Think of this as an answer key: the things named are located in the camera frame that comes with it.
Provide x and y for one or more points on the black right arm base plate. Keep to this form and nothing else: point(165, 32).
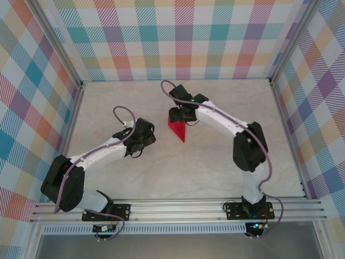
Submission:
point(234, 211)

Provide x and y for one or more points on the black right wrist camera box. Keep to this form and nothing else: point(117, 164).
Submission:
point(180, 93)

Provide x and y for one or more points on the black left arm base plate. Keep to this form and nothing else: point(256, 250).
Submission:
point(122, 211)

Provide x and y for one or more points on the aluminium frame post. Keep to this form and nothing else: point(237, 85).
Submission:
point(296, 40)
point(56, 43)

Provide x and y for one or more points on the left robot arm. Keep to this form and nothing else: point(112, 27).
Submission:
point(67, 183)

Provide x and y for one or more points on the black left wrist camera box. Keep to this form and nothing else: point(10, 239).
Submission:
point(145, 126)

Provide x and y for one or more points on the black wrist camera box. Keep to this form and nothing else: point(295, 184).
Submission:
point(180, 93)
point(145, 126)

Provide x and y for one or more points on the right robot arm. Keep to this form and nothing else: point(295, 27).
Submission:
point(250, 151)

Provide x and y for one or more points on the black controller board green light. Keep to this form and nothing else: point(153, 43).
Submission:
point(257, 226)

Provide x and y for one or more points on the aluminium mounting rail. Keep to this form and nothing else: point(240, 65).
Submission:
point(175, 211)

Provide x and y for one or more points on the red paper sheet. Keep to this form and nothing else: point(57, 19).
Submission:
point(180, 132)

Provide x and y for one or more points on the aluminium side rail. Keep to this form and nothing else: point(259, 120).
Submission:
point(288, 140)
point(66, 143)

